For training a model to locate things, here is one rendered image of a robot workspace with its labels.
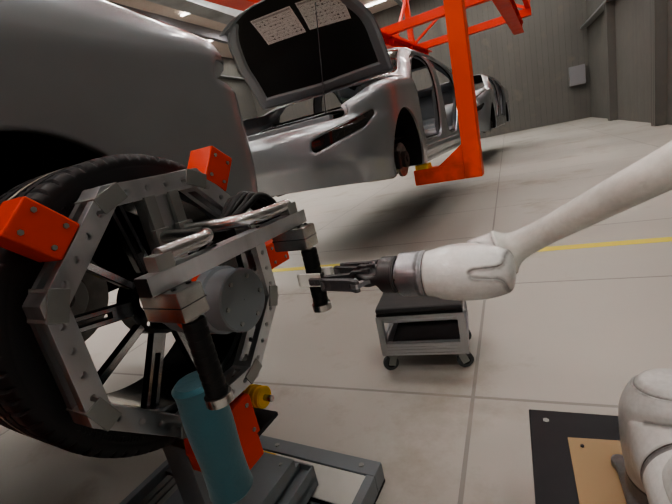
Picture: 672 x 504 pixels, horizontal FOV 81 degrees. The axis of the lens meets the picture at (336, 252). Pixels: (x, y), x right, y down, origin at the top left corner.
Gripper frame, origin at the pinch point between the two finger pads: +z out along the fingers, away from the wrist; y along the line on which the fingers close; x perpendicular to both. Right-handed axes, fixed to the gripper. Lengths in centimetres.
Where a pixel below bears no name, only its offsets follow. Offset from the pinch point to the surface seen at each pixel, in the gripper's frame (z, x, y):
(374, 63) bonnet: 99, 96, 318
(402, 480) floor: 2, -83, 24
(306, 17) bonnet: 141, 144, 280
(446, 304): -2, -49, 89
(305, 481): 23, -67, 2
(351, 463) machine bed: 17, -75, 19
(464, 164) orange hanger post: 33, -16, 343
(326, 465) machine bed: 25, -75, 16
